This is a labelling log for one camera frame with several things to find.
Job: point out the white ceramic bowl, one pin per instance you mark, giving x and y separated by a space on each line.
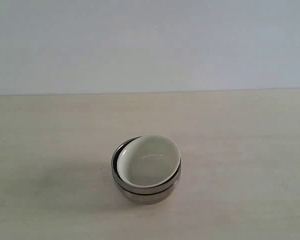
148 161

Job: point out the smooth stainless steel bowl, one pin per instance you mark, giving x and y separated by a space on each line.
147 199

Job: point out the ribbed stainless steel bowl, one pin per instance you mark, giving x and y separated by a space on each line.
138 190

